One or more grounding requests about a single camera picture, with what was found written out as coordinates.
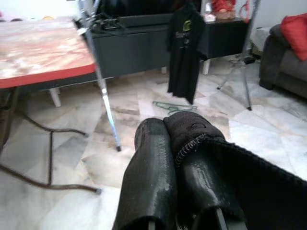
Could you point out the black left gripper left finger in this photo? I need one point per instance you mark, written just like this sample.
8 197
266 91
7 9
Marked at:
148 172

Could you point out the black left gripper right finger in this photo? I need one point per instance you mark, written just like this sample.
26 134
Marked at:
204 182

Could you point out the black shirt red collar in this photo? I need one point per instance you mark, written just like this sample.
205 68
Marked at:
263 191

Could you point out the silver clothes rack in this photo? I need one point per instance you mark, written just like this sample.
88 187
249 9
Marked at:
103 88

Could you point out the black shirt green logo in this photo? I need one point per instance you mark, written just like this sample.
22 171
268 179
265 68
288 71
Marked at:
183 60

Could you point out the black tv console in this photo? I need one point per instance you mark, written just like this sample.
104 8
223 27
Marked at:
134 55

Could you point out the grey fabric sofa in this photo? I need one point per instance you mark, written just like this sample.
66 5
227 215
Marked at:
283 69

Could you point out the black soundbar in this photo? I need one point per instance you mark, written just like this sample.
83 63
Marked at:
144 20

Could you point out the marble folding table red edge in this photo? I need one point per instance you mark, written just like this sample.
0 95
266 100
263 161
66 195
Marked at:
43 48

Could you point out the white tissue box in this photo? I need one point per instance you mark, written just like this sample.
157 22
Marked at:
209 18

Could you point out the black television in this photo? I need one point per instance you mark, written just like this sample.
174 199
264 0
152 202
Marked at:
144 7

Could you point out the red figurine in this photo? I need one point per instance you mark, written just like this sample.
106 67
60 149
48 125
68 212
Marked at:
223 8

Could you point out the red cushion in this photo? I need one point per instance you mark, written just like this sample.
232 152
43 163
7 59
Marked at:
297 33

